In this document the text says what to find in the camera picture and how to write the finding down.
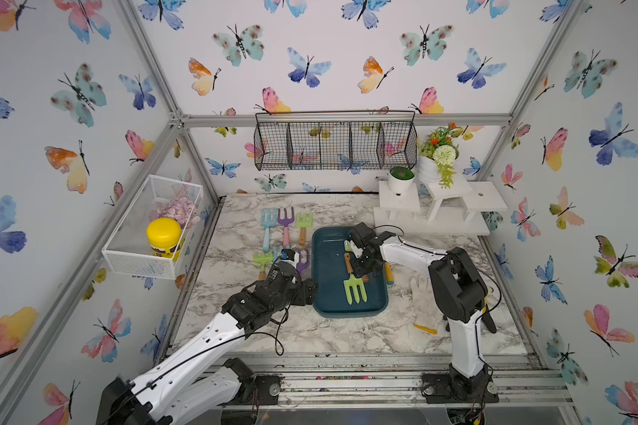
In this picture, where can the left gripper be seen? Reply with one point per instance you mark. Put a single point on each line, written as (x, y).
(309, 297)

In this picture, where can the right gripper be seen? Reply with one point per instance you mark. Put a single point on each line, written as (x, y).
(358, 270)

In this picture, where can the teal plastic storage box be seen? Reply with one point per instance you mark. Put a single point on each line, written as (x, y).
(335, 297)

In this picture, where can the green wide fork wooden handle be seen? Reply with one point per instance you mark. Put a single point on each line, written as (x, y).
(304, 221)

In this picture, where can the light blue fork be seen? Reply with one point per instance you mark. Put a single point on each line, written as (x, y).
(269, 219)

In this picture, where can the purple rake pink handle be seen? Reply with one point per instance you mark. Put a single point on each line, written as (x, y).
(285, 218)

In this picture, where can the teal fork yellow handle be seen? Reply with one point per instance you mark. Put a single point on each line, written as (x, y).
(389, 274)

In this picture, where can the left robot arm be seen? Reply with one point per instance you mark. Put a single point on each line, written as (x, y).
(172, 392)

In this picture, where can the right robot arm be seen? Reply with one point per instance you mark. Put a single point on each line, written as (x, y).
(459, 293)

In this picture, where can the white tiered display stand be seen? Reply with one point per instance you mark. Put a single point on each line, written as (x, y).
(455, 211)

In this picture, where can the small white pot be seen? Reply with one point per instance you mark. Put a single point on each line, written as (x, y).
(400, 179)

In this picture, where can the yellow marker on table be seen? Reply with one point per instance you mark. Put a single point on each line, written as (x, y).
(426, 329)

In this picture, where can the yellow lidded jar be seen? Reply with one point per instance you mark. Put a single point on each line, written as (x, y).
(164, 237)

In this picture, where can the pink flower bundle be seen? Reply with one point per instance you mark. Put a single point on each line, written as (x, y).
(182, 210)

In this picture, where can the white pot with flowers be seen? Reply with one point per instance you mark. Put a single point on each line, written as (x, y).
(437, 157)

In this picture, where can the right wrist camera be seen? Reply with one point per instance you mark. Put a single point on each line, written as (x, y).
(358, 252)

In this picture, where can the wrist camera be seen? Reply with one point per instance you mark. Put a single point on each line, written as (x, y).
(358, 252)
(289, 257)

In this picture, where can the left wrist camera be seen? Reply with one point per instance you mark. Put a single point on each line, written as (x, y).
(289, 257)

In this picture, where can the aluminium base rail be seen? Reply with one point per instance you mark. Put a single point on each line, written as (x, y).
(382, 380)

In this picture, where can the white wire wall basket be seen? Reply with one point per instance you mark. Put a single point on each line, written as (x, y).
(128, 251)

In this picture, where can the black wire wall basket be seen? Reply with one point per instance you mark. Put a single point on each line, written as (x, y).
(353, 141)

